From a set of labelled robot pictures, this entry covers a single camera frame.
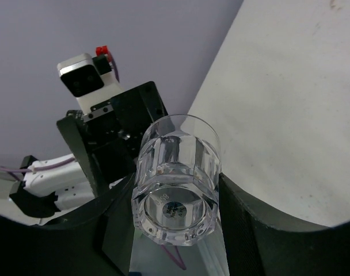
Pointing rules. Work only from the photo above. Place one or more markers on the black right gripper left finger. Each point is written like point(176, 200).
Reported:
point(94, 239)

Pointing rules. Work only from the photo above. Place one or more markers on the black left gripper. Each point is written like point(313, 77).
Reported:
point(116, 126)

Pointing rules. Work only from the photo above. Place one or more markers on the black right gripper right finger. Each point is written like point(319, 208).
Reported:
point(262, 240)

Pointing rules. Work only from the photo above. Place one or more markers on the clear faceted glass cup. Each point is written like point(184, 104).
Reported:
point(175, 200)

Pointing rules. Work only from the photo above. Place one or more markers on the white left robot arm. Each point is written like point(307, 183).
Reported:
point(51, 186)

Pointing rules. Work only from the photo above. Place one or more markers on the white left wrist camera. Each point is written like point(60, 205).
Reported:
point(91, 80)

